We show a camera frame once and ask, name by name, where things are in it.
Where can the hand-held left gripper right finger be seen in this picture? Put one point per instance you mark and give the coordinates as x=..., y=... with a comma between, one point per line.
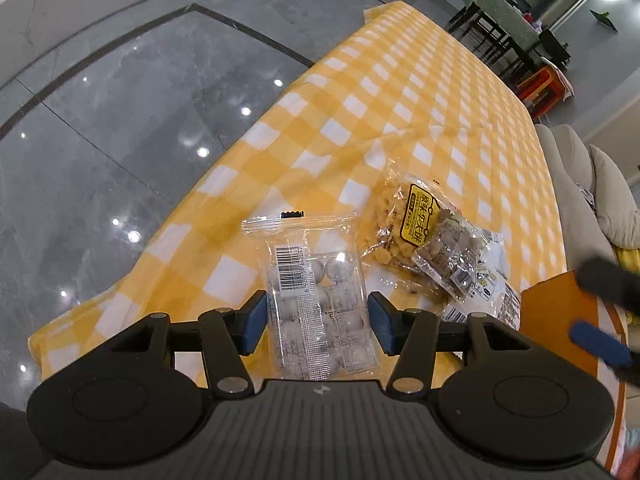
x=381, y=322

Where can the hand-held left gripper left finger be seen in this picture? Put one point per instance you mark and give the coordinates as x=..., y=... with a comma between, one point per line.
x=254, y=322

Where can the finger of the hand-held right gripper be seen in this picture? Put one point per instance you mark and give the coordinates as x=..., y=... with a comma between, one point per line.
x=610, y=282
x=597, y=342

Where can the orange cardboard box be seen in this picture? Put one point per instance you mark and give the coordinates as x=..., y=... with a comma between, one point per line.
x=550, y=310

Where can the clear white candy packet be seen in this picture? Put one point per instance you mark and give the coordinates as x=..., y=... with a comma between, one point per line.
x=320, y=270

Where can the yellow biscuit packet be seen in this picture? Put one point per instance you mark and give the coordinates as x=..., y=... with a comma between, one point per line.
x=385, y=230

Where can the brown nut packet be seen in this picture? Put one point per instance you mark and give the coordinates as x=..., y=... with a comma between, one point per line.
x=445, y=250

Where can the white printed snack packet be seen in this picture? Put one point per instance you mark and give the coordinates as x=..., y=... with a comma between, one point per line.
x=492, y=297

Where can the yellow cushion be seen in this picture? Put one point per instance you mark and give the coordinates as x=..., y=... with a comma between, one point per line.
x=629, y=262

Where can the beige cushion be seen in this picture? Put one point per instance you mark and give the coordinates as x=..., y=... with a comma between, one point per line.
x=615, y=200

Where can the beige sofa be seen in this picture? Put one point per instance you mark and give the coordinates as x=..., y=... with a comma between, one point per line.
x=565, y=175

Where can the orange plastic stool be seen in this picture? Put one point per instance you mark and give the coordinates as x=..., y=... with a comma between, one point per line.
x=542, y=87

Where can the yellow checked tablecloth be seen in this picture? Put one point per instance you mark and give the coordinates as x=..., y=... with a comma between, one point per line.
x=400, y=85

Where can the dark dining chair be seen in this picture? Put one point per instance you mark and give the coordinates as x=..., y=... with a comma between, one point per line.
x=475, y=30
x=552, y=47

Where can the dining table with green cloth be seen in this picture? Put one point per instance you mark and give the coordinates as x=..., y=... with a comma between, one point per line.
x=500, y=5

